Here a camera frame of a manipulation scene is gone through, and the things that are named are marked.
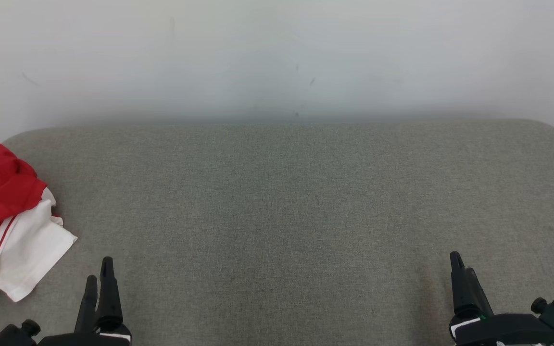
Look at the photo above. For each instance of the grey fabric sofa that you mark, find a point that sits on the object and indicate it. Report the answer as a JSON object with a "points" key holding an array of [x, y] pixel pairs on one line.
{"points": [[277, 216]]}

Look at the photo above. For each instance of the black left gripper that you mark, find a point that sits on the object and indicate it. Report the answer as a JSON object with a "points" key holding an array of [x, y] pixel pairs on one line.
{"points": [[94, 339]]}

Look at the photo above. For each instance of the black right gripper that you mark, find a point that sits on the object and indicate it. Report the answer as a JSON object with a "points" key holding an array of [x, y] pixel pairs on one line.
{"points": [[508, 331]]}

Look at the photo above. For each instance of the red and white jersey shirt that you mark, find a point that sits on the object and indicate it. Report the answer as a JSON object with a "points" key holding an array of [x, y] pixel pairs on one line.
{"points": [[12, 230]]}

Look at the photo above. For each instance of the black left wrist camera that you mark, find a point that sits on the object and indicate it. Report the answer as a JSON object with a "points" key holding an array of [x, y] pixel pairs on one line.
{"points": [[15, 336]]}

